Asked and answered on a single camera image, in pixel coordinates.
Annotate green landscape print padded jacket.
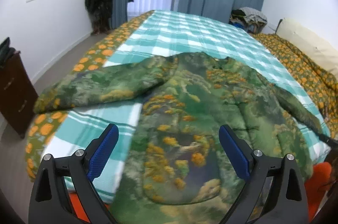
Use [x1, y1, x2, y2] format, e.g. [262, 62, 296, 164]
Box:
[34, 52, 324, 223]

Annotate pile of clothes on chair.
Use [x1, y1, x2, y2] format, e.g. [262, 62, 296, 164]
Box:
[229, 7, 267, 34]

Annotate dark brown wooden cabinet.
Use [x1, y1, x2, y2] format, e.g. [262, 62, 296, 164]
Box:
[0, 38, 38, 138]

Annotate teal white plaid bed blanket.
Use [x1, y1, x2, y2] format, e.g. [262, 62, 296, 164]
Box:
[43, 11, 321, 203]

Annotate cream pillow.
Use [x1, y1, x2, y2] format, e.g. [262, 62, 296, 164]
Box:
[276, 18, 337, 78]

